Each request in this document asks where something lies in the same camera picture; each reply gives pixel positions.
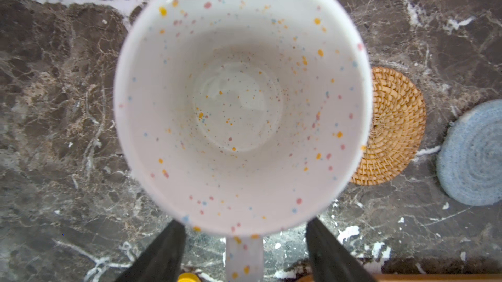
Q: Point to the white speckled mug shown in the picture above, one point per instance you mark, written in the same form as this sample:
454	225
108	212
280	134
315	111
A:
243	118

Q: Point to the rattan round coaster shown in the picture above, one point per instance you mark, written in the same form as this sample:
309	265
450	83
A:
398	126

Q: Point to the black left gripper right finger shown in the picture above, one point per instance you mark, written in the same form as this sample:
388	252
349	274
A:
329	260

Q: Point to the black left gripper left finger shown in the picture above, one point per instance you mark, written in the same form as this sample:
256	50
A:
161	261

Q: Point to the grey blue round coaster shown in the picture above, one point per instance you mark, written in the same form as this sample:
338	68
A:
469	162

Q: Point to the orange rectangular tray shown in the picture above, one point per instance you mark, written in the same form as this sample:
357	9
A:
431	278

